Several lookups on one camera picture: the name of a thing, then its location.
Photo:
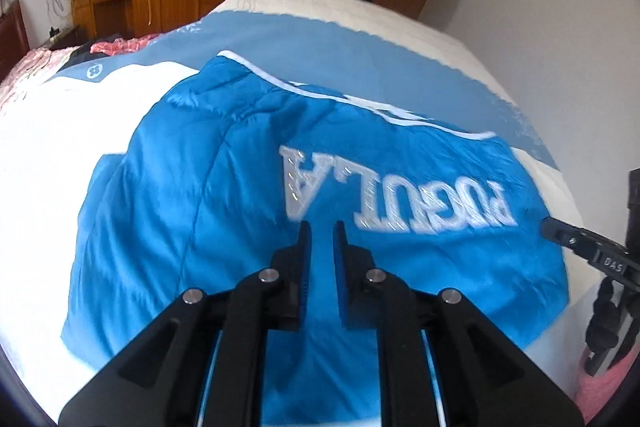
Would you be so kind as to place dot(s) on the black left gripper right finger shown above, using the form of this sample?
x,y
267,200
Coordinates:
x,y
351,262

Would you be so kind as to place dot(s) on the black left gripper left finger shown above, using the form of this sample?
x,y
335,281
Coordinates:
x,y
289,298

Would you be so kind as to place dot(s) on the blue puffer jacket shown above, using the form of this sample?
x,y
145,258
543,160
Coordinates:
x,y
226,166

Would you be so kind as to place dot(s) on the pink sleeved right forearm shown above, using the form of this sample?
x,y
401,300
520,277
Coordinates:
x,y
593,392

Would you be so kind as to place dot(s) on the black gloved right hand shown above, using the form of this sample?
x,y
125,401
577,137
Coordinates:
x,y
613,329

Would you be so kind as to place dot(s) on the white and blue bedspread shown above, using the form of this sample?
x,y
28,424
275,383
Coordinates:
x,y
52,140

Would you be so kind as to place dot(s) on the dark garment on bed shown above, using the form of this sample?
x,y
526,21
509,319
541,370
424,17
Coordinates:
x,y
85,54

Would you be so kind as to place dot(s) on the wooden desk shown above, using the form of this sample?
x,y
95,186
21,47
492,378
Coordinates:
x,y
129,18

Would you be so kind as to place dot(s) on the pink checked quilt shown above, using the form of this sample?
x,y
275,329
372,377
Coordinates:
x,y
39,65

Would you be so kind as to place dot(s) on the dark wooden headboard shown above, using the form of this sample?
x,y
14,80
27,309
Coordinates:
x,y
13,38

